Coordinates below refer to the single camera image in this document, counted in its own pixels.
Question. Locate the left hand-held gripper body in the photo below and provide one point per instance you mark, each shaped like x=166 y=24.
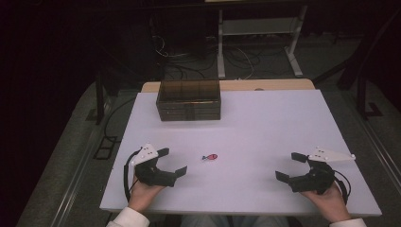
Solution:
x=148 y=175

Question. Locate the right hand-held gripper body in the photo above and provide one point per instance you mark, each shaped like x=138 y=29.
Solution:
x=315 y=179

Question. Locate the small red fish-shaped trinket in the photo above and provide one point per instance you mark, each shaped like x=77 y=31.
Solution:
x=210 y=156

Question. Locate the dark transparent drawer box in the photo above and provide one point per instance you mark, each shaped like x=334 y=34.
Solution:
x=189 y=101

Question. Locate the person's left hand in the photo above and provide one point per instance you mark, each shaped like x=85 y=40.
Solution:
x=143 y=194

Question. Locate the person's right hand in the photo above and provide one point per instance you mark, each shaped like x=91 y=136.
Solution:
x=329 y=203

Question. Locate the person's legs in jeans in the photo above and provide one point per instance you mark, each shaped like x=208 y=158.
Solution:
x=235 y=221

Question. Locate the black metal stand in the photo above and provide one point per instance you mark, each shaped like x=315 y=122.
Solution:
x=362 y=97
x=100 y=94

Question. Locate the white metal desk frame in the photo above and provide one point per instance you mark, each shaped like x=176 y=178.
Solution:
x=258 y=26

